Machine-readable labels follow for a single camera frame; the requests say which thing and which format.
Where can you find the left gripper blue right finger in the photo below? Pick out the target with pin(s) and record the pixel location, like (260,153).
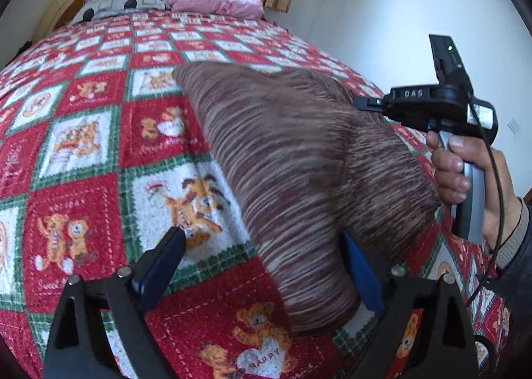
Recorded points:
(383,289)

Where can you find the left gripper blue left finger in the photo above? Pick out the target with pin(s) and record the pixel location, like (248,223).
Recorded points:
(134,291)

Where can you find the pink pillow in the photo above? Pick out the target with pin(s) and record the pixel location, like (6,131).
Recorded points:
(240,9)

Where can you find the right forearm in dark sleeve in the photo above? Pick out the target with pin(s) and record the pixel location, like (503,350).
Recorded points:
(513,284)

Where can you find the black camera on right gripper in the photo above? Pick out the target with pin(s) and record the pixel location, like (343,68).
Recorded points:
(448,64)

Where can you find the person's right hand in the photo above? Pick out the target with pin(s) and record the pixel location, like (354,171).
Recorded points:
(453,185)

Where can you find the grey white patterned pillow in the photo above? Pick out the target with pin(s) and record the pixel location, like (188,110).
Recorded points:
(95,9)

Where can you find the brown knitted sweater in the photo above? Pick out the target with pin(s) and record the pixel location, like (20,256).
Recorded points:
(303,163)

